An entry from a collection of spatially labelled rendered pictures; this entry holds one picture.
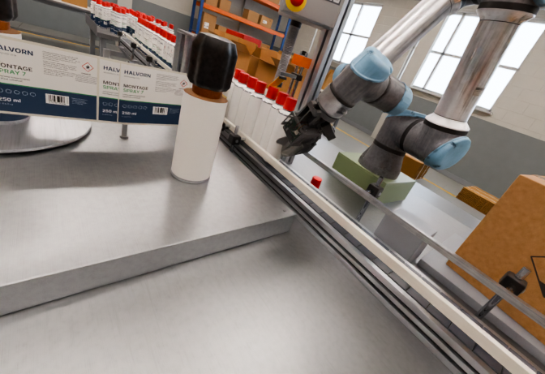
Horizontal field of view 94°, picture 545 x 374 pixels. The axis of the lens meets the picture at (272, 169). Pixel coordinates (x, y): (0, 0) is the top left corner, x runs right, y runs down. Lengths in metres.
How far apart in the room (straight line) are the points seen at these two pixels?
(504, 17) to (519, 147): 5.16
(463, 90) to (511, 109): 5.19
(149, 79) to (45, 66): 0.19
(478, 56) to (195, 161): 0.72
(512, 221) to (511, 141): 5.24
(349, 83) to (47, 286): 0.58
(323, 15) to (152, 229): 0.71
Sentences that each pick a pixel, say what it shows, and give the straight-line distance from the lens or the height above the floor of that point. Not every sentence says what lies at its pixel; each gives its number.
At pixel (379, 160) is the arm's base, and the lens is 0.95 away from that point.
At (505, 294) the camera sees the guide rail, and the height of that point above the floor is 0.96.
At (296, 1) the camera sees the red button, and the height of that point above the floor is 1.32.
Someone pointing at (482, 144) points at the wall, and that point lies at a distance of 6.05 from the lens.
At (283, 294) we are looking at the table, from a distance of 0.49.
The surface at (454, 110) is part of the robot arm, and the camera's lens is 0.86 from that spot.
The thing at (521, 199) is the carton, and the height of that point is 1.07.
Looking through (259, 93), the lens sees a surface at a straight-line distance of 0.85.
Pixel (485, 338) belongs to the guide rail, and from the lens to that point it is 0.56.
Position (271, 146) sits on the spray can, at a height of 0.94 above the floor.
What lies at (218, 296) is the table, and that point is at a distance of 0.46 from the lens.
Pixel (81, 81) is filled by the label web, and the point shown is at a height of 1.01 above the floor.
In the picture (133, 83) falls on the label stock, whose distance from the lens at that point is 0.70.
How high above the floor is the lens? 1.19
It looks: 25 degrees down
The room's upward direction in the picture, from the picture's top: 19 degrees clockwise
